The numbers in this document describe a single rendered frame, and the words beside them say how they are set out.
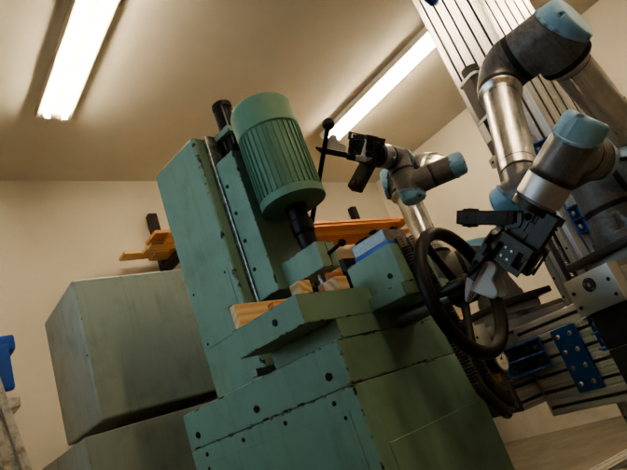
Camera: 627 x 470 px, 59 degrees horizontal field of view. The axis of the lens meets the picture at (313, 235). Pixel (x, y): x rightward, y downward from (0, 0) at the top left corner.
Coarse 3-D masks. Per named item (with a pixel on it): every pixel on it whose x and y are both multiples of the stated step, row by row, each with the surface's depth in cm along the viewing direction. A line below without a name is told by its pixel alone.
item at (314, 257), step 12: (300, 252) 138; (312, 252) 135; (324, 252) 135; (336, 252) 139; (288, 264) 141; (300, 264) 138; (312, 264) 135; (324, 264) 133; (336, 264) 136; (288, 276) 141; (300, 276) 138; (312, 276) 137; (324, 276) 138
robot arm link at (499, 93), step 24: (480, 72) 125; (504, 72) 120; (480, 96) 123; (504, 96) 116; (504, 120) 111; (504, 144) 108; (528, 144) 106; (504, 168) 105; (528, 168) 100; (504, 192) 101
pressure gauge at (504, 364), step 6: (504, 354) 135; (486, 360) 133; (492, 360) 132; (498, 360) 132; (504, 360) 134; (492, 366) 132; (498, 366) 131; (504, 366) 133; (498, 372) 132; (498, 378) 133
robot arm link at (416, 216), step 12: (384, 180) 204; (384, 192) 205; (396, 192) 201; (420, 204) 198; (408, 216) 197; (420, 216) 194; (420, 228) 192; (444, 252) 185; (456, 264) 181; (444, 276) 181
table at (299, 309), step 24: (360, 288) 119; (408, 288) 114; (264, 312) 110; (288, 312) 105; (312, 312) 105; (336, 312) 110; (360, 312) 115; (240, 336) 115; (264, 336) 110; (288, 336) 109
